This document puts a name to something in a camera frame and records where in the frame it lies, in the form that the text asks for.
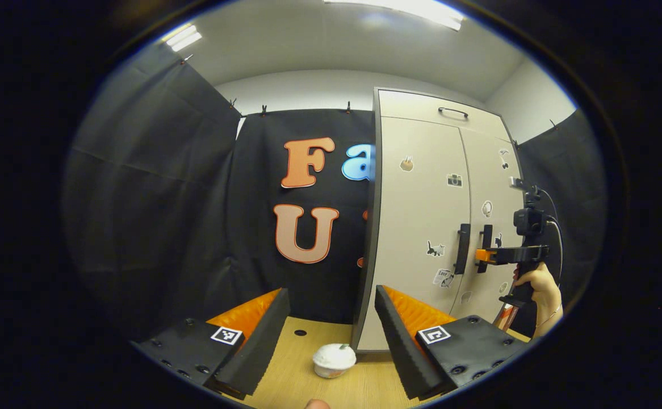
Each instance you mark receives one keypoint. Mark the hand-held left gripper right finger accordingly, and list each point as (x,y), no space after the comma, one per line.
(396,335)

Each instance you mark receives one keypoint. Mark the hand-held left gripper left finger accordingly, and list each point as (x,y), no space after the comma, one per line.
(263,341)

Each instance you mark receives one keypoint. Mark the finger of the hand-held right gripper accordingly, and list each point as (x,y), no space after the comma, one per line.
(485,255)

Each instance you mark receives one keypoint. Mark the white shoe cabinet door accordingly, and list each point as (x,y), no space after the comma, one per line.
(416,216)
(478,170)

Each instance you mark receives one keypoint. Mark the white double-door shoe cabinet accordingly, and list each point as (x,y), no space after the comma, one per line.
(410,105)

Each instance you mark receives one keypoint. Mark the orange book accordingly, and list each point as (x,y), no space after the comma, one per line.
(504,316)

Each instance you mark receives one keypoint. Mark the white lidded cup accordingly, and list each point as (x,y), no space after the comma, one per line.
(334,358)

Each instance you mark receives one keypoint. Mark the black backdrop cloth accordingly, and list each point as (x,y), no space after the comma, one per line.
(155,199)

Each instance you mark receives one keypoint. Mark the ceiling strip light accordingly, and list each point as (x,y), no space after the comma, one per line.
(183,37)

